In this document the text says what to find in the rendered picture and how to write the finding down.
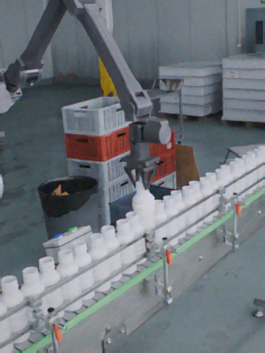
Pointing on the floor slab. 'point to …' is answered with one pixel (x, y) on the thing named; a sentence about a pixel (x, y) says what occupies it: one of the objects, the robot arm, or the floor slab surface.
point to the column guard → (106, 83)
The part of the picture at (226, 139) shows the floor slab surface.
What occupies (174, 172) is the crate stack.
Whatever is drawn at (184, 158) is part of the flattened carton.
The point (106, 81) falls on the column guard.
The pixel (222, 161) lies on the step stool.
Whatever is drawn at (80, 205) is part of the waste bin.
